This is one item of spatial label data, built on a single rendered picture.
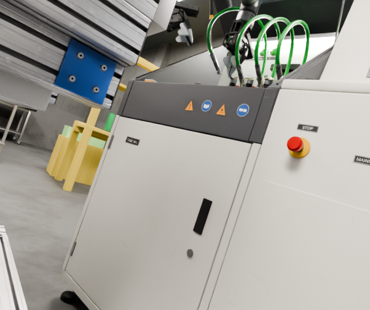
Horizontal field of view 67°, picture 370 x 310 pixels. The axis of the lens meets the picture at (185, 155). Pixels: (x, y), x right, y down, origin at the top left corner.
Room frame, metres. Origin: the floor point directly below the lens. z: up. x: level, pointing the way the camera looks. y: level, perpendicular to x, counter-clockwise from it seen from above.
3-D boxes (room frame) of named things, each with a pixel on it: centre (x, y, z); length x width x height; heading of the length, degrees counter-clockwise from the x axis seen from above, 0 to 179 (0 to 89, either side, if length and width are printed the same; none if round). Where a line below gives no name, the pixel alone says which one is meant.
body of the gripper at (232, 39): (1.12, -0.05, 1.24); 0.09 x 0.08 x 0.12; 138
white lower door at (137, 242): (0.97, 0.08, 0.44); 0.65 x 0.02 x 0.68; 48
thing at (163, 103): (0.99, 0.06, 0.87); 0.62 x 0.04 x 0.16; 48
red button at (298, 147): (0.66, -0.24, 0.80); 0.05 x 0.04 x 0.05; 48
